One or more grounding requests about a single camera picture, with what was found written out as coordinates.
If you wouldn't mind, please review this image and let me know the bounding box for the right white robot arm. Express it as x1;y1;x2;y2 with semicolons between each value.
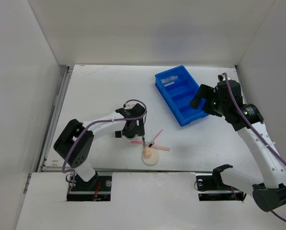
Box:
190;80;286;212

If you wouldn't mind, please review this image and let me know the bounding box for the clear plastic bottle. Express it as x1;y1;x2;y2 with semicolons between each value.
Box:
161;75;178;87

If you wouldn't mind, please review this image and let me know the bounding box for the peach concealer stick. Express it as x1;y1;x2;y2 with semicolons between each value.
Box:
150;145;171;152

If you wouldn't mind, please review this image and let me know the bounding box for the metal side rail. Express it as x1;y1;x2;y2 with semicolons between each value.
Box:
35;65;74;173

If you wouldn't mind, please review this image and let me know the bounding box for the beige round powder puff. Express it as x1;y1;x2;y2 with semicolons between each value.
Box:
142;149;160;166

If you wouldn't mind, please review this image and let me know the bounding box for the grey eyeliner pencil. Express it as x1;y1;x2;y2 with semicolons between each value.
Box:
142;136;146;147

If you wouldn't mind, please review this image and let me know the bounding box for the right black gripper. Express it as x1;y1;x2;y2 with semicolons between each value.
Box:
189;83;228;117

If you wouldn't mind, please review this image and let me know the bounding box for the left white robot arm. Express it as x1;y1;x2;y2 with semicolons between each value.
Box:
54;99;147;190

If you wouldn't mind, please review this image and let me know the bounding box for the blue plastic organizer bin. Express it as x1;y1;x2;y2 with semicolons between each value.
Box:
155;66;208;127

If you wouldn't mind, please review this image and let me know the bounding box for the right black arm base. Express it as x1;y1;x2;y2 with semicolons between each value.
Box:
194;173;247;202

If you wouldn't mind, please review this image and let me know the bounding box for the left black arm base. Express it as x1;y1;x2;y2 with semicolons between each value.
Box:
65;172;113;202

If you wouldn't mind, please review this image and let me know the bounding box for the beige makeup sponge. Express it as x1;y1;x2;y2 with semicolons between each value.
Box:
143;146;152;159

